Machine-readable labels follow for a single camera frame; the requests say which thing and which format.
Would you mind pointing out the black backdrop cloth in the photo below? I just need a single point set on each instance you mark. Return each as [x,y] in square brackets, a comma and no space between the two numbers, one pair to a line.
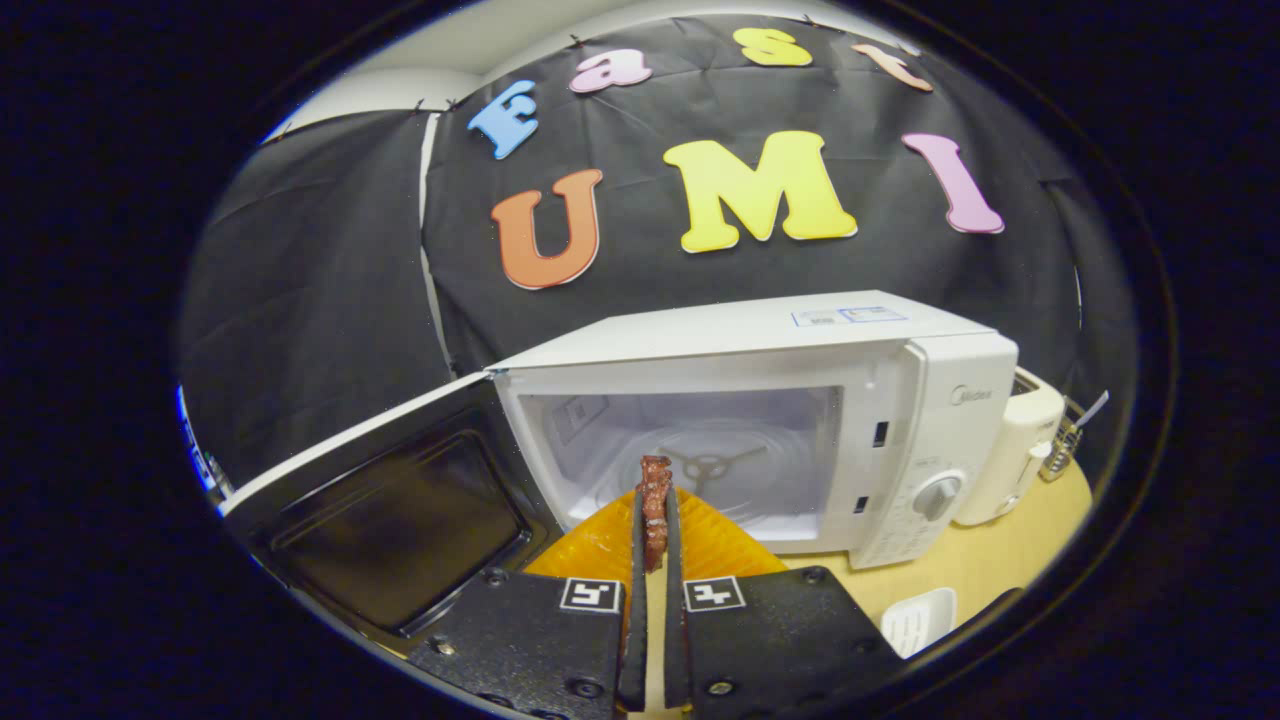
[320,280]

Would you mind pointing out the white rectangular dish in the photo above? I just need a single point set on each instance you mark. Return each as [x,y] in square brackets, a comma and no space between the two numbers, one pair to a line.
[920,620]

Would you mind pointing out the red meat slice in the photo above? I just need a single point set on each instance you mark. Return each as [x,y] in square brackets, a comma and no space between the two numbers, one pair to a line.
[655,495]

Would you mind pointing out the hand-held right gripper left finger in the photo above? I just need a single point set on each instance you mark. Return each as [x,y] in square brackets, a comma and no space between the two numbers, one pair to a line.
[636,620]

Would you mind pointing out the white microwave oven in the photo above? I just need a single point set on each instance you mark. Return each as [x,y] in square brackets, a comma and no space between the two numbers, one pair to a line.
[900,480]

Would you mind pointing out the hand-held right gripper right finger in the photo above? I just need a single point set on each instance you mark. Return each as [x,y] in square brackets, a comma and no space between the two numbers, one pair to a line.
[675,620]

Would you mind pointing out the white toaster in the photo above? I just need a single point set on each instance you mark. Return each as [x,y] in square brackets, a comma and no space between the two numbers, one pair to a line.
[1015,450]

